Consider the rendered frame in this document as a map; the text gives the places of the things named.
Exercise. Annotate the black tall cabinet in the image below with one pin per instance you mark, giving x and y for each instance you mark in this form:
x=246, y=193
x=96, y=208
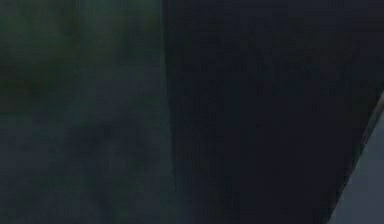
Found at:
x=260, y=113

